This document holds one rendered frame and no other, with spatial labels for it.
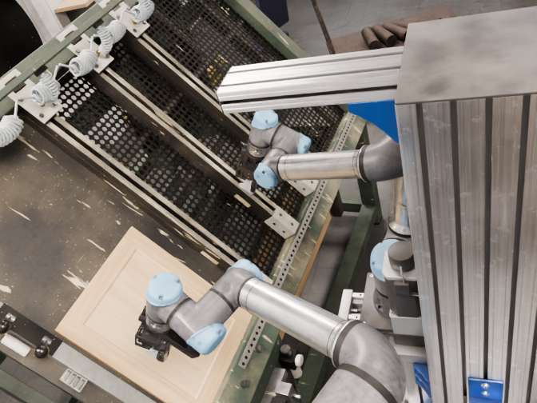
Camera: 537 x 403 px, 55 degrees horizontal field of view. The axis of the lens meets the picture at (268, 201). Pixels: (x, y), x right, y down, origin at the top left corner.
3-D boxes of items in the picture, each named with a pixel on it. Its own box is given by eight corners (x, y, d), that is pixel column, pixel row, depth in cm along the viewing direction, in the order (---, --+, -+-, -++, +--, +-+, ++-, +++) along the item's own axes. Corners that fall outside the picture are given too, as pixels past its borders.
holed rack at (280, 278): (244, 369, 181) (244, 369, 180) (237, 365, 180) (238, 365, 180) (360, 104, 284) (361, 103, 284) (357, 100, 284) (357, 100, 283)
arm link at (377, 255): (368, 292, 159) (362, 263, 150) (383, 259, 166) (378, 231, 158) (407, 301, 152) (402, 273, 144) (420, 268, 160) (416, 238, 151)
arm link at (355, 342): (426, 333, 84) (232, 245, 117) (391, 385, 79) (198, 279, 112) (435, 371, 91) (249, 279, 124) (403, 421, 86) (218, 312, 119)
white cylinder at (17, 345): (-1, 342, 146) (23, 357, 148) (1, 341, 144) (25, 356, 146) (6, 333, 148) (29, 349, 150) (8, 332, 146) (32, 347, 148)
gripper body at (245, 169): (240, 164, 178) (246, 138, 169) (264, 171, 178) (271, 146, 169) (234, 178, 173) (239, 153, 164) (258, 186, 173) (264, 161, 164)
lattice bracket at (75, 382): (77, 393, 153) (80, 393, 150) (57, 381, 151) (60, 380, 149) (85, 381, 155) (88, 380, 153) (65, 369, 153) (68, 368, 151)
